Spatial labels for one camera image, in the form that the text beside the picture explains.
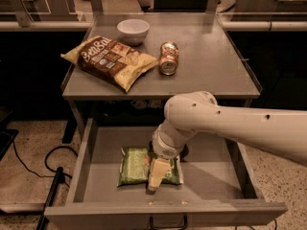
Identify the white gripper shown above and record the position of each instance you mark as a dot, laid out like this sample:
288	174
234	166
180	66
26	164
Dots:
167	150

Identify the green jalapeno chip bag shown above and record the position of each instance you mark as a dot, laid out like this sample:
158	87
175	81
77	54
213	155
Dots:
135	167

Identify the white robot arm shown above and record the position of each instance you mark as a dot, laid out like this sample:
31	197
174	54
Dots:
280	132

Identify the grey open drawer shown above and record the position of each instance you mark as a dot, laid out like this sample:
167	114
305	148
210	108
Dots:
218	186

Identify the grey counter table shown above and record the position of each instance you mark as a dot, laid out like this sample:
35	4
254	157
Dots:
208	60

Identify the brown yellow chip bag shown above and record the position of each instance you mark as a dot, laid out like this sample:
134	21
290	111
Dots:
111	61

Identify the black floor bar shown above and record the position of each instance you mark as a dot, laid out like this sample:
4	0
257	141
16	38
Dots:
58	178

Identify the orange soda can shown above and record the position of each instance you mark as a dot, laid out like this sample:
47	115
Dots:
168	61

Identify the white bowl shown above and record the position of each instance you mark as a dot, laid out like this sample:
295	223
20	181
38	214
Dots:
133	31

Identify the black drawer handle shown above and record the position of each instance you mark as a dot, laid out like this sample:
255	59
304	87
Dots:
182	224

